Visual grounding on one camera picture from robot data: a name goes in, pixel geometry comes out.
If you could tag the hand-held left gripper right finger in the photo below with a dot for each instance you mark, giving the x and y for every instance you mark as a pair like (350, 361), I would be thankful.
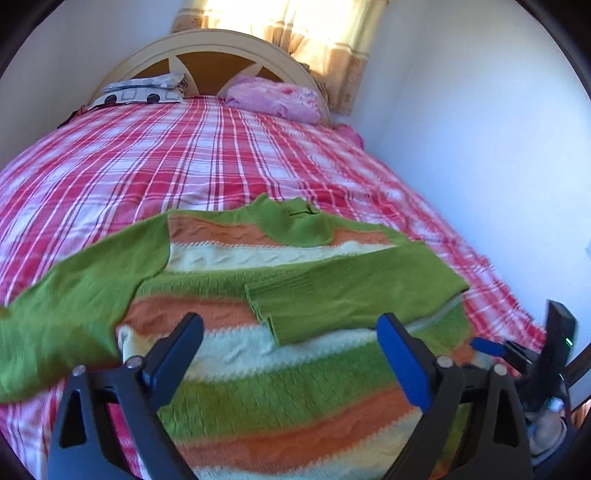
(402, 362)

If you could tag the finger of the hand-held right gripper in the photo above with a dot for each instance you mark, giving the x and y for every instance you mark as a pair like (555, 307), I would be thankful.
(487, 347)

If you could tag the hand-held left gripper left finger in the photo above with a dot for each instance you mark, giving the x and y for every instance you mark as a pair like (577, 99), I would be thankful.
(174, 353)

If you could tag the green orange striped knit sweater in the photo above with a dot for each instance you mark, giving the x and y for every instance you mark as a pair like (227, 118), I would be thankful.
(300, 295)

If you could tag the person's right hand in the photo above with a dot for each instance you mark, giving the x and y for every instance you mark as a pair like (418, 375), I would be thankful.
(547, 431)

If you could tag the red plaid bed sheet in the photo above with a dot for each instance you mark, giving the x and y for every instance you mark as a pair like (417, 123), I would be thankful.
(184, 152)

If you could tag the pink cloth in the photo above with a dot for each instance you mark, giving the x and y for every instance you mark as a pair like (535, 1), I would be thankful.
(351, 134)

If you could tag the grey patterned pillow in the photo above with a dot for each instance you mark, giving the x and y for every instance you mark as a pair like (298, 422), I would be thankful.
(138, 90)

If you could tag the pink floral pillow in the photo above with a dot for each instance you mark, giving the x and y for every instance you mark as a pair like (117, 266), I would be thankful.
(272, 99)

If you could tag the cream wooden headboard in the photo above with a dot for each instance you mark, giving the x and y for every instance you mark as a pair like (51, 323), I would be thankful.
(152, 46)

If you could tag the beige patterned curtain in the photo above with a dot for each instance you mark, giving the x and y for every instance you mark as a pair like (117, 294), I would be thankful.
(332, 50)

